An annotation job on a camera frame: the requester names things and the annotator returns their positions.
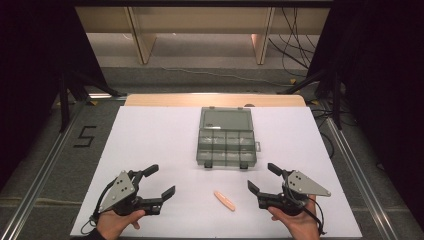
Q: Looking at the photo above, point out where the white table sheet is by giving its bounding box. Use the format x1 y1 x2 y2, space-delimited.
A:
70 105 364 240

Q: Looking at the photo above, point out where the light wooden bench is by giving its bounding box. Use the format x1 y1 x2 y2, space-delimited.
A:
75 5 332 66

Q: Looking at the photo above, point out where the black floor cable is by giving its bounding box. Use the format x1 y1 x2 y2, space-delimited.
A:
308 99 359 160

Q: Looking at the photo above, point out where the clear grey compartment box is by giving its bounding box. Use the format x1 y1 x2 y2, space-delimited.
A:
195 106 262 170

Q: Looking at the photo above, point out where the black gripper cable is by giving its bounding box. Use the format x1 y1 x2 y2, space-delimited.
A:
79 181 118 235
306 195 327 236

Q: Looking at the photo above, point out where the bundle of black cables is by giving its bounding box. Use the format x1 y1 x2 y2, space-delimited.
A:
267 6 318 78

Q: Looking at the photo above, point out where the thin white floor cable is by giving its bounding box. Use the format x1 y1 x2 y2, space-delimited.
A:
161 66 292 88

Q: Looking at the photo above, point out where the person's left hand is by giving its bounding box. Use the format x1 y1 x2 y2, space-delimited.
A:
96 208 147 240

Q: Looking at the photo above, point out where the black metal stand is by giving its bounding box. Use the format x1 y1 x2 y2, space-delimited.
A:
277 68 345 132
57 70 128 133

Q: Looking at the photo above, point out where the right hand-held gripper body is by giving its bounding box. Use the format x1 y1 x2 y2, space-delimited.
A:
257 169 332 217

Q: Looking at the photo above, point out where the small peach soft lure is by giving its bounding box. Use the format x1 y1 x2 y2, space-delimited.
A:
213 190 237 212

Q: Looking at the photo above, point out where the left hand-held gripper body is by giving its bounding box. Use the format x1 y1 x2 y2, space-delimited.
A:
98 169 164 216

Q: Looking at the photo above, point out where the wooden table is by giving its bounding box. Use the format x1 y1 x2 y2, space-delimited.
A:
123 93 307 108

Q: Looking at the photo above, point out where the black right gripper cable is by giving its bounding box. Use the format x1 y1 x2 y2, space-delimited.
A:
306 195 327 236

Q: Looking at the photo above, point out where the person's right hand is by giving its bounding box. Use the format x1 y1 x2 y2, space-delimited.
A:
267 195 322 240

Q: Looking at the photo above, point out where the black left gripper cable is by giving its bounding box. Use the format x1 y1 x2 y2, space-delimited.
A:
79 181 118 235

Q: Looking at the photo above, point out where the silver metal floor rail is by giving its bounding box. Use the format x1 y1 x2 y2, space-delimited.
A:
323 116 399 240
0 98 93 240

